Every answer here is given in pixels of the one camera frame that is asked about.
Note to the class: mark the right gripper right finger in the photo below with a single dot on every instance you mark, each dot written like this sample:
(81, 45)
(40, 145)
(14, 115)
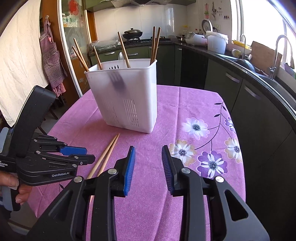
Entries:
(172, 168)

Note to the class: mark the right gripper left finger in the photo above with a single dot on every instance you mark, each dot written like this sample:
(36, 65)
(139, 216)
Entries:
(123, 179)

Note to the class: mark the kitchen window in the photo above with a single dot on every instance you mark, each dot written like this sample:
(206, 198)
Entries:
(259, 21)

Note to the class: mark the person's left hand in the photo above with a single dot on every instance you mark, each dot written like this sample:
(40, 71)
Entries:
(9, 180)

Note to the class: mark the wooden chopstick on table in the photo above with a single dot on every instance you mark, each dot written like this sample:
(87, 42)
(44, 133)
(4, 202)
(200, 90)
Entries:
(98, 162)
(109, 152)

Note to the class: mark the pink floral tablecloth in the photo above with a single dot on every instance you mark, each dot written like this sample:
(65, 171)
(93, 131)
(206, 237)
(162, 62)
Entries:
(197, 128)

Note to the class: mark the white plastic utensil caddy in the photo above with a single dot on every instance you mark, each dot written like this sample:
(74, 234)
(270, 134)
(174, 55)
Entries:
(134, 108)

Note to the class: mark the pink checkered apron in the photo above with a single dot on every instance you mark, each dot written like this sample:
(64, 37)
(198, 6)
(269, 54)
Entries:
(53, 68)

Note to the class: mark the white hanging cloth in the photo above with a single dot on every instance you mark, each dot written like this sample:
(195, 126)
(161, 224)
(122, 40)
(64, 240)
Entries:
(21, 60)

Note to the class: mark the black fork in caddy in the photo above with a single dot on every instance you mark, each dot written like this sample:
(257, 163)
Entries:
(116, 79)

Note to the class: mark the wooden chopstick in caddy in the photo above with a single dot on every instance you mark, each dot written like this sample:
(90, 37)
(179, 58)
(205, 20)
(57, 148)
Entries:
(80, 59)
(153, 44)
(97, 58)
(78, 48)
(156, 42)
(124, 50)

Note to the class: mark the green lower cabinets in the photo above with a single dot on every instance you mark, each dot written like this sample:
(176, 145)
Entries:
(264, 123)

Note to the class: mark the plastic bag on counter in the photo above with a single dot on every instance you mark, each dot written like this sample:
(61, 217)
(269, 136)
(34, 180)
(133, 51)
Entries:
(105, 45)

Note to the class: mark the dark pot in sink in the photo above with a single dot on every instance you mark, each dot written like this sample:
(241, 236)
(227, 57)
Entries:
(246, 64)

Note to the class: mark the black gas stove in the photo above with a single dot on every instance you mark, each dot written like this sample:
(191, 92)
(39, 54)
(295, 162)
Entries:
(162, 39)

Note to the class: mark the small dark kettle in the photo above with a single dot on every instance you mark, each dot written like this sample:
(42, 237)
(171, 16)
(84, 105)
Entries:
(181, 38)

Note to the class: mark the white plastic bucket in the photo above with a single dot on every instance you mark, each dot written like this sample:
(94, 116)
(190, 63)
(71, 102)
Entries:
(216, 42)

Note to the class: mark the black wok with lid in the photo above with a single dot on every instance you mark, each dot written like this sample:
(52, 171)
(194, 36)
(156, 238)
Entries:
(132, 34)

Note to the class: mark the steel double sink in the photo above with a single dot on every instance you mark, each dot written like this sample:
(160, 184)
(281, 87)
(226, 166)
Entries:
(282, 88)

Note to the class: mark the wooden cutting board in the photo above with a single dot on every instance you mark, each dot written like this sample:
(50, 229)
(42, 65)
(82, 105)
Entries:
(262, 56)

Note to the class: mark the white rice cooker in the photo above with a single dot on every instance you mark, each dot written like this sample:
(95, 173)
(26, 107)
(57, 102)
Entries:
(207, 26)

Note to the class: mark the glass sliding door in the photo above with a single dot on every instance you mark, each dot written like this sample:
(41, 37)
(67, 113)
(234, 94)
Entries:
(73, 23)

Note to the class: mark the small steel faucet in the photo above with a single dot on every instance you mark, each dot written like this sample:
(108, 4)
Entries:
(243, 38)

